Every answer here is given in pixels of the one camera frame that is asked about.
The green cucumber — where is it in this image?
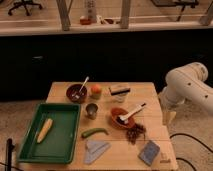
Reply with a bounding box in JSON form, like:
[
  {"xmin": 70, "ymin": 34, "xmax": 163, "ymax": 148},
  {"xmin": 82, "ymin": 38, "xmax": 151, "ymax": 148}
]
[{"xmin": 81, "ymin": 128, "xmax": 108, "ymax": 139}]

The clear plastic cup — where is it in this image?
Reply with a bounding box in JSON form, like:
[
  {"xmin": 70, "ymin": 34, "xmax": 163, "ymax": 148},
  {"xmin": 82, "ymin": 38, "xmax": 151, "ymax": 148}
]
[{"xmin": 114, "ymin": 95, "xmax": 127, "ymax": 103}]

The black office chair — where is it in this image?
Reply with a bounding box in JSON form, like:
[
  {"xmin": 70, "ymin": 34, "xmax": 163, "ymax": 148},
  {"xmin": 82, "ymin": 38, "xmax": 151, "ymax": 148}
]
[{"xmin": 8, "ymin": 0, "xmax": 43, "ymax": 16}]

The green plastic tray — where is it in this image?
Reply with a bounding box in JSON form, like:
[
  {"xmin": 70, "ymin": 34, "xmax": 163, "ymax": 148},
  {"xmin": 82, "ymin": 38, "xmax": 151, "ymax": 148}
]
[{"xmin": 18, "ymin": 103, "xmax": 81, "ymax": 164}]

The black cable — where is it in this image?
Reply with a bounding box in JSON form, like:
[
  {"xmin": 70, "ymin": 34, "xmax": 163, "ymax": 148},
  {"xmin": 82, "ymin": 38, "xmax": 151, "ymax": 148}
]
[{"xmin": 169, "ymin": 132, "xmax": 213, "ymax": 171}]

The grey folded cloth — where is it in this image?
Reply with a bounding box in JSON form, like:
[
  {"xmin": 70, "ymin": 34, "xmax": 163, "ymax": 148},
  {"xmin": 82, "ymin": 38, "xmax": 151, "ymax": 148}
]
[{"xmin": 84, "ymin": 140, "xmax": 111, "ymax": 164}]

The white spoon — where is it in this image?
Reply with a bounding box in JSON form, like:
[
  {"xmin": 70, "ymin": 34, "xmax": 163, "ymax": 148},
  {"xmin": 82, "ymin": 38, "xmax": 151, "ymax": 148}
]
[{"xmin": 72, "ymin": 76, "xmax": 89, "ymax": 99}]

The brown grape bunch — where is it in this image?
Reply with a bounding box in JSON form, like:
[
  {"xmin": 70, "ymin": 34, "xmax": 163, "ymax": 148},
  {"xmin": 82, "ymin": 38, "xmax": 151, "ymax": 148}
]
[{"xmin": 126, "ymin": 124, "xmax": 146, "ymax": 145}]

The black stand post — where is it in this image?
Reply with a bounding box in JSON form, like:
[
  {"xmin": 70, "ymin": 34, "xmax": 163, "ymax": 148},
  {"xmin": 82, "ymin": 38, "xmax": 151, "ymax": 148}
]
[{"xmin": 5, "ymin": 138, "xmax": 15, "ymax": 171}]

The red white background object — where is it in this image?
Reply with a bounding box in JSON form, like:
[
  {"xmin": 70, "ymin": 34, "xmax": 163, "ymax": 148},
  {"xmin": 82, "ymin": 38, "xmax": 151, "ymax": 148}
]
[{"xmin": 80, "ymin": 0, "xmax": 97, "ymax": 25}]

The yellow corn cob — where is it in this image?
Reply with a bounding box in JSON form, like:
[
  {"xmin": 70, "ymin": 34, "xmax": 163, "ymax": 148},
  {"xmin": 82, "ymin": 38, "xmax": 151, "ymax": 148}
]
[{"xmin": 37, "ymin": 118, "xmax": 53, "ymax": 143}]

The orange fruit on cup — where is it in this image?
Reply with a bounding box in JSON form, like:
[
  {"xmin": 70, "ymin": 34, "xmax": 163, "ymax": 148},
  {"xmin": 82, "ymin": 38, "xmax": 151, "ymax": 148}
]
[{"xmin": 91, "ymin": 84, "xmax": 102, "ymax": 99}]

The orange bowl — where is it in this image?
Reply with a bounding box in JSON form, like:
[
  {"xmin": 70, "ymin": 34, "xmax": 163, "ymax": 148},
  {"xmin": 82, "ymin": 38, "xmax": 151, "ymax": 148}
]
[{"xmin": 111, "ymin": 107, "xmax": 135, "ymax": 129}]

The dark red bowl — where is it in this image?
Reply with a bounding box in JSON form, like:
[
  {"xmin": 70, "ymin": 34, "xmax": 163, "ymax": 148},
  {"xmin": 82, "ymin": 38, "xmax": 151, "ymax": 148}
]
[{"xmin": 66, "ymin": 84, "xmax": 87, "ymax": 104}]

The blue sponge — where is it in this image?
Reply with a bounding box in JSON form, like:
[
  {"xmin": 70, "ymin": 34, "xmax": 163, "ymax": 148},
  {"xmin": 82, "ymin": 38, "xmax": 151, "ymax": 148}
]
[{"xmin": 138, "ymin": 141, "xmax": 160, "ymax": 166}]

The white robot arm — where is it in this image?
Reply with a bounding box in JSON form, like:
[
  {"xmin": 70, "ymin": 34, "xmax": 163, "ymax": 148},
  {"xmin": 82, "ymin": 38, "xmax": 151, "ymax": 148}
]
[{"xmin": 158, "ymin": 62, "xmax": 213, "ymax": 125}]

